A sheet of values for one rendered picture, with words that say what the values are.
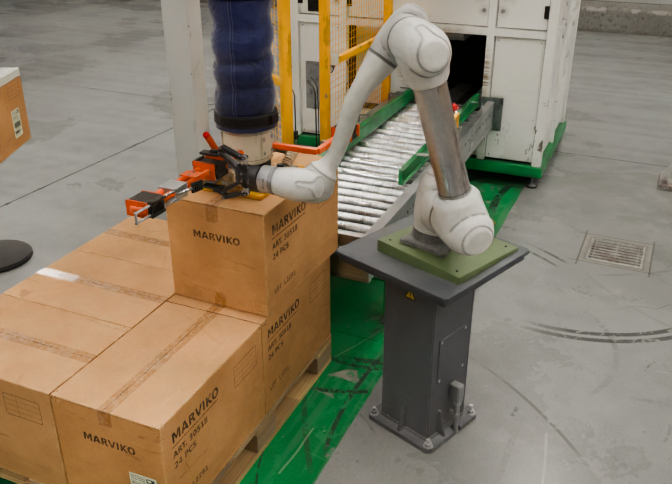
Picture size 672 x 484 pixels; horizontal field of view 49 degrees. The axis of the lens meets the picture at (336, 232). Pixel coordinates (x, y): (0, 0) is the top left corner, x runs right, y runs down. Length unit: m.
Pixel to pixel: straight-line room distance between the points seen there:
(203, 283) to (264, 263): 0.29
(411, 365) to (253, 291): 0.65
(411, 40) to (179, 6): 2.14
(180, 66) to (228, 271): 1.73
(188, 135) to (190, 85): 0.29
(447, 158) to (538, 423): 1.30
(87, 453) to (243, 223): 0.87
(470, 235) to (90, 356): 1.28
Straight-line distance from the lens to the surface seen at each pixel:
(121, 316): 2.75
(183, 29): 4.06
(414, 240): 2.60
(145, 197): 2.25
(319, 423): 3.03
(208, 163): 2.48
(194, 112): 4.14
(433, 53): 2.07
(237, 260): 2.60
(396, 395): 2.94
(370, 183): 3.82
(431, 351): 2.70
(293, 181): 2.30
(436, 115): 2.19
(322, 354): 3.24
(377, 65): 2.26
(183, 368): 2.44
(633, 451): 3.12
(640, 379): 3.51
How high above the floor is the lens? 1.94
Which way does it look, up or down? 25 degrees down
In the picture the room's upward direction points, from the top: straight up
